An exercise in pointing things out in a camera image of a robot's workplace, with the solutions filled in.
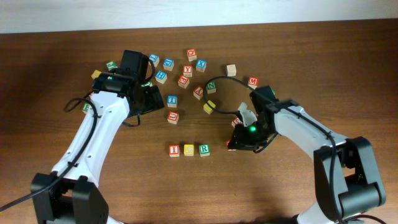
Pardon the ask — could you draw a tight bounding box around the yellow block centre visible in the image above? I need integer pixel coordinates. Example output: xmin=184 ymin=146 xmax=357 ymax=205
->
xmin=203 ymin=100 xmax=216 ymax=114

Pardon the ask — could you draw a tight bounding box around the blue letter X block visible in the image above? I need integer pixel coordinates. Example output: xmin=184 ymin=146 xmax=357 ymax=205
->
xmin=196 ymin=59 xmax=207 ymax=72

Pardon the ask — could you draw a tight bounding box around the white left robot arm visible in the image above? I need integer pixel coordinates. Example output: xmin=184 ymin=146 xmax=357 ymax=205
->
xmin=30 ymin=50 xmax=164 ymax=224

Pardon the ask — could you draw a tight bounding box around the blue letter H block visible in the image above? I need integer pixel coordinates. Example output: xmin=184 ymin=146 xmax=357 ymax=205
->
xmin=155 ymin=70 xmax=167 ymax=84

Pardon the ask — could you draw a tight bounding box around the green letter N block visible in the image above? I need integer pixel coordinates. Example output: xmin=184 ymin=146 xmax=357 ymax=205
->
xmin=206 ymin=81 xmax=216 ymax=94

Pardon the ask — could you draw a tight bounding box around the yellow letter C block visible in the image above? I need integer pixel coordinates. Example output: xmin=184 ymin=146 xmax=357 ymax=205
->
xmin=183 ymin=144 xmax=195 ymax=156

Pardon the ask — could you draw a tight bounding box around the green letter R block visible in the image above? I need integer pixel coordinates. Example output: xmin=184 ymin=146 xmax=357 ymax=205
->
xmin=199 ymin=144 xmax=210 ymax=157

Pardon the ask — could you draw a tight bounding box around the red letter U block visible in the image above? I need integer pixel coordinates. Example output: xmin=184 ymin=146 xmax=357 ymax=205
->
xmin=167 ymin=111 xmax=179 ymax=124

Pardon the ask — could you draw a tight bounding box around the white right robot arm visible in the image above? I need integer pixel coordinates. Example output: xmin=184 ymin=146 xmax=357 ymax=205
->
xmin=227 ymin=86 xmax=386 ymax=223

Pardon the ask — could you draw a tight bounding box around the red letter Y block upper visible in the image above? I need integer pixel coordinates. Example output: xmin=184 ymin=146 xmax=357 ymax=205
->
xmin=183 ymin=65 xmax=193 ymax=77

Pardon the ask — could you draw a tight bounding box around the red letter Y block lower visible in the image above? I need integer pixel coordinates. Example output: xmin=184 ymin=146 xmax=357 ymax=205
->
xmin=193 ymin=86 xmax=204 ymax=100

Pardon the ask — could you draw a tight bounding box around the green letter J block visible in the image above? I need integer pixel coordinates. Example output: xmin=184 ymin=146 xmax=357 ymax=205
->
xmin=106 ymin=61 xmax=118 ymax=71

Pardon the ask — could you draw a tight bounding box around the green letter Z block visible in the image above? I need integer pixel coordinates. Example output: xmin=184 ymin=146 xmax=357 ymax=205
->
xmin=142 ymin=82 xmax=153 ymax=87

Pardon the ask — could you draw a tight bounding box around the red letter I block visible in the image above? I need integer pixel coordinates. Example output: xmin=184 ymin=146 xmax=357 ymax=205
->
xmin=169 ymin=145 xmax=180 ymax=157

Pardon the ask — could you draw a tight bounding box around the plain wooden block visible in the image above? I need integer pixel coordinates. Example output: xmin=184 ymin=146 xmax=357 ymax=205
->
xmin=226 ymin=65 xmax=237 ymax=77

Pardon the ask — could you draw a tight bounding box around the red letter Q block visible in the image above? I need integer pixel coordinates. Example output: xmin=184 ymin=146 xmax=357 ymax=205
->
xmin=187 ymin=49 xmax=197 ymax=62

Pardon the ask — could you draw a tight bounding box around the green letter B block left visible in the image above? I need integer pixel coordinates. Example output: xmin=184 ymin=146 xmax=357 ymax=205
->
xmin=81 ymin=103 xmax=91 ymax=114

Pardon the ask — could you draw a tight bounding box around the red letter E block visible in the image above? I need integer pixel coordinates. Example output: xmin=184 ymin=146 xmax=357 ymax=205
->
xmin=177 ymin=75 xmax=190 ymax=89

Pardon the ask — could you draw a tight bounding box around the red letter M block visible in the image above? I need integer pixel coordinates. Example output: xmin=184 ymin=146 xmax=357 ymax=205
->
xmin=248 ymin=77 xmax=259 ymax=89

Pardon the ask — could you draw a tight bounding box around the blue letter D block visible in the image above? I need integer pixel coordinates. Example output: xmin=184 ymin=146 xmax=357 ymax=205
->
xmin=163 ymin=58 xmax=174 ymax=71

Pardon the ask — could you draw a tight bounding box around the red number 3 block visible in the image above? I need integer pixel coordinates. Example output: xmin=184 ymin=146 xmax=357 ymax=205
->
xmin=231 ymin=118 xmax=243 ymax=128

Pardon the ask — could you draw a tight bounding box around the blue letter T block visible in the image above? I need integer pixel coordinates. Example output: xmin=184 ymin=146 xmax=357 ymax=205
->
xmin=167 ymin=95 xmax=178 ymax=108

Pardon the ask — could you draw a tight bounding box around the yellow block far left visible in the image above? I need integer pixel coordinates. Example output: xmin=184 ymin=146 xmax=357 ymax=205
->
xmin=91 ymin=70 xmax=101 ymax=79

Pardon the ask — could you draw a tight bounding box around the red letter A block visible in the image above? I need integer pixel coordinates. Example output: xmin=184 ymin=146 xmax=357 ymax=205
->
xmin=226 ymin=140 xmax=237 ymax=151

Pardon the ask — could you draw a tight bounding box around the red letter y block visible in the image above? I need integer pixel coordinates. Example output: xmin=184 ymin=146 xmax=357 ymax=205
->
xmin=193 ymin=86 xmax=204 ymax=100
xmin=183 ymin=65 xmax=193 ymax=77

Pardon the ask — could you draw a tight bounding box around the blue block top left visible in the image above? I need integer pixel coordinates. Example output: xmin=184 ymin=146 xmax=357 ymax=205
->
xmin=149 ymin=54 xmax=160 ymax=67

